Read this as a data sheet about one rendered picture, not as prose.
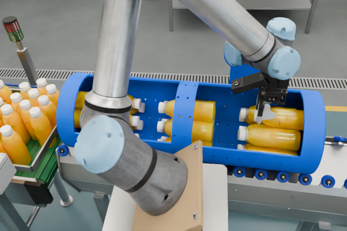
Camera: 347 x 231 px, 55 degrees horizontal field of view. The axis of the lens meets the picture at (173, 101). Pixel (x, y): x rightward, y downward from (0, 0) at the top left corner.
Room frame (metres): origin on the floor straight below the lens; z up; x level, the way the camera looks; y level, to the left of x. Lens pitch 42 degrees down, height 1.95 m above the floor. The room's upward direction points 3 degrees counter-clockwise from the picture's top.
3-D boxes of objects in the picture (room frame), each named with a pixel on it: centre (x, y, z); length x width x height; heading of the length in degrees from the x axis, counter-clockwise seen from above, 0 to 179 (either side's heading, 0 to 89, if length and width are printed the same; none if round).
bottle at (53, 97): (1.08, 0.51, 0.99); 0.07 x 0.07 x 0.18
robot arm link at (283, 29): (0.78, -0.30, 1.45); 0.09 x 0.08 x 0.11; 108
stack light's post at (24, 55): (1.37, 0.71, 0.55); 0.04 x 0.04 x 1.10; 78
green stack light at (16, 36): (1.37, 0.71, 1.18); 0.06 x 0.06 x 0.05
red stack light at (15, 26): (1.37, 0.71, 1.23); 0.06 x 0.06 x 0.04
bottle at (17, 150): (0.85, 0.62, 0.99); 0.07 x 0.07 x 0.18
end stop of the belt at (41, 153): (0.96, 0.49, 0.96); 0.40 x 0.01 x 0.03; 168
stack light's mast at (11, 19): (1.37, 0.71, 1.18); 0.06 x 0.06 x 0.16
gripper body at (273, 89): (0.78, -0.31, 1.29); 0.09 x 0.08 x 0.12; 78
